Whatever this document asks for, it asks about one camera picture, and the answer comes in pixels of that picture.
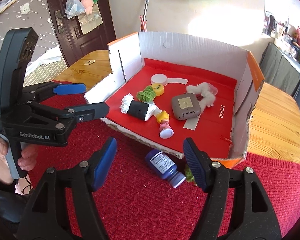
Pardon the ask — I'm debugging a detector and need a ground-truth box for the green knitted ball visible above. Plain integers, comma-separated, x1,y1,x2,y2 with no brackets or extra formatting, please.
136,86,156,103
184,164,197,185

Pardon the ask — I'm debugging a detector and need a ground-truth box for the black white plush roll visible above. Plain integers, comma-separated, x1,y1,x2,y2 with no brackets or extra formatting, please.
120,94,157,121

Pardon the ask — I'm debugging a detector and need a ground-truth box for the purple pill bottle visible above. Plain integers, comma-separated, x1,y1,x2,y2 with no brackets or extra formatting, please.
145,149,186,189

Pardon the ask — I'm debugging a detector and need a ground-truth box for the yellow pink toy figure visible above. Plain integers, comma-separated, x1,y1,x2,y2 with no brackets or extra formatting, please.
156,111,174,139

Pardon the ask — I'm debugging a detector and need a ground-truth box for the grey square device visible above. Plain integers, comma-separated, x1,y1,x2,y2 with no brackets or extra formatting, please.
171,93,201,120

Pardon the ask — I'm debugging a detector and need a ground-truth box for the white fluffy scrunchie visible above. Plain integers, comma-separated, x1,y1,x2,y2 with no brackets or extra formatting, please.
186,82,216,112

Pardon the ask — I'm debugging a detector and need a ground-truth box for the person's left hand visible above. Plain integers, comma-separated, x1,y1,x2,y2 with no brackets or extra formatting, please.
0,134,39,188

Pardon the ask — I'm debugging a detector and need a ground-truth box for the small tag on table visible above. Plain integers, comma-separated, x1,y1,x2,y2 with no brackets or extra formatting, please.
84,60,95,65

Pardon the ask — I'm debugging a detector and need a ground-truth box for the dark brown door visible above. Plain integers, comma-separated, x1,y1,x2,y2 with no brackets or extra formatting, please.
47,0,116,66

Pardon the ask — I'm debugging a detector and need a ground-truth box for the red knitted blanket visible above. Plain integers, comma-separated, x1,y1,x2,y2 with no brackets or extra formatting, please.
25,80,300,240

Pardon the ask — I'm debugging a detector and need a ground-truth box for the white red cardboard box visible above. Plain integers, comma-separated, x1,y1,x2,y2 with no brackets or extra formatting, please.
85,31,264,167

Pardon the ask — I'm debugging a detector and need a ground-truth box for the white round lidded jar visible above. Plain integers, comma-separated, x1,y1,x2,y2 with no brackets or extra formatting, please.
151,74,168,86

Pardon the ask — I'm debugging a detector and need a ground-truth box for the clear small square container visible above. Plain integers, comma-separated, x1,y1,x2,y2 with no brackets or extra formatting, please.
207,83,218,95

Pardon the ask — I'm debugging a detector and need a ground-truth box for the grey cloth covered shelf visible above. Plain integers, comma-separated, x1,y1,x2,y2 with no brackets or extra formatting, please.
260,42,300,109

